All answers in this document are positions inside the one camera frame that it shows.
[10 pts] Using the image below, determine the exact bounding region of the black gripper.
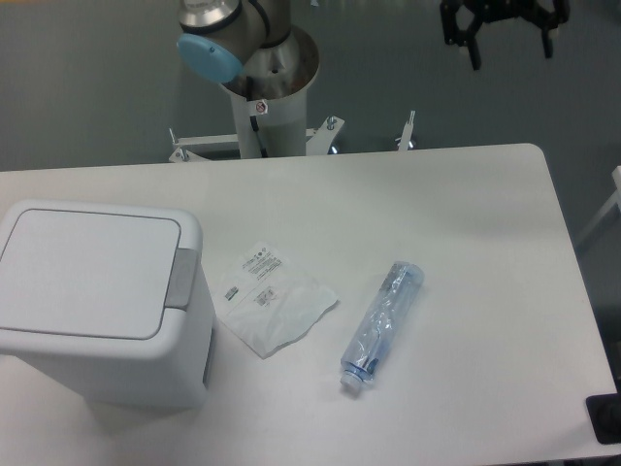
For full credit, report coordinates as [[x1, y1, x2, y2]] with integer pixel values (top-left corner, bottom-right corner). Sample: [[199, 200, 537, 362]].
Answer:
[[440, 0, 571, 71]]

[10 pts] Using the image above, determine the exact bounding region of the white plastic trash can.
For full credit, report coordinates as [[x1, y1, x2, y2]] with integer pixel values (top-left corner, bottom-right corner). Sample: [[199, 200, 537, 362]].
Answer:
[[1, 199, 214, 409]]

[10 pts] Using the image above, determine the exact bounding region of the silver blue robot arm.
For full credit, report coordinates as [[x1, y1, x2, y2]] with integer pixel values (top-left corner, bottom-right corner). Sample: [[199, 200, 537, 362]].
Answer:
[[177, 1, 571, 101]]

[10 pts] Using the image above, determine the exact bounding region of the empty clear plastic bottle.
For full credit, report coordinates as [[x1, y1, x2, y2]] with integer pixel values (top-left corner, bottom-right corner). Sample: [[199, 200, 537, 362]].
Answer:
[[340, 261, 425, 397]]

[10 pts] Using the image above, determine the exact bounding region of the crumpled white plastic bag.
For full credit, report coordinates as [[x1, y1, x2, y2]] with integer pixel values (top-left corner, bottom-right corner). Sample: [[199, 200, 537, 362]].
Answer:
[[213, 242, 339, 359]]

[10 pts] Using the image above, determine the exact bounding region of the black table edge clamp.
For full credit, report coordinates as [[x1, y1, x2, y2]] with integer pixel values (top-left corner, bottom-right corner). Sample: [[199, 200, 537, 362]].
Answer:
[[586, 393, 620, 445]]

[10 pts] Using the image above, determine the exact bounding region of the white frame at right edge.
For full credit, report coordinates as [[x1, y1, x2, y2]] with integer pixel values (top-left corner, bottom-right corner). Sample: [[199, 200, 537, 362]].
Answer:
[[574, 166, 620, 254]]

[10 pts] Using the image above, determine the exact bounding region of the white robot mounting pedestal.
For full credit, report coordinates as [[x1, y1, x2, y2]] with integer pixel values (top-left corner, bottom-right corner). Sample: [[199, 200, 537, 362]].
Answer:
[[167, 82, 418, 164]]

